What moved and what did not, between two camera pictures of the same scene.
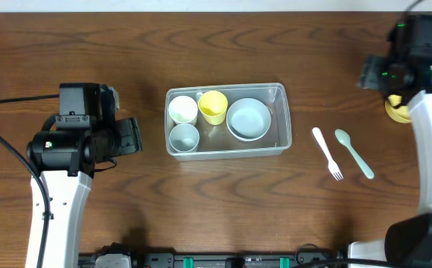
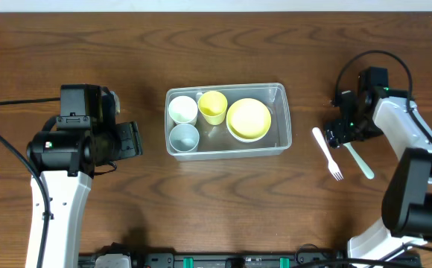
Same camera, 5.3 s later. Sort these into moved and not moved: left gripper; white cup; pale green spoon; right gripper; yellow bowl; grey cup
Moved: yellow bowl; right gripper
Not moved: left gripper; white cup; pale green spoon; grey cup
